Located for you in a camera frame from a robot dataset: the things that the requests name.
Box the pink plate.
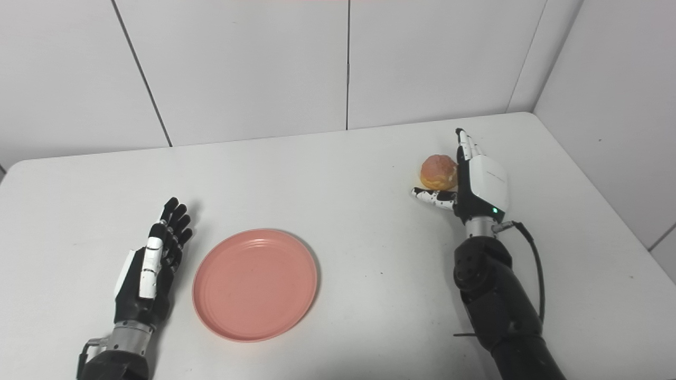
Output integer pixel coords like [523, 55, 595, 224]
[192, 228, 319, 343]

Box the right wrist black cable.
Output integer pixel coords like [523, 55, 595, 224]
[453, 221, 546, 338]

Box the cream puff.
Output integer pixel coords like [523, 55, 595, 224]
[420, 154, 459, 191]

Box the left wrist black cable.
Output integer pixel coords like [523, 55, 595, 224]
[76, 338, 109, 380]

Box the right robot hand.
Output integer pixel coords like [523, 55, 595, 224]
[411, 128, 510, 224]

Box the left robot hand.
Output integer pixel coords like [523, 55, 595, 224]
[114, 197, 193, 330]

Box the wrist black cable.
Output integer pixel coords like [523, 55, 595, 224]
[76, 338, 109, 380]
[453, 221, 546, 338]

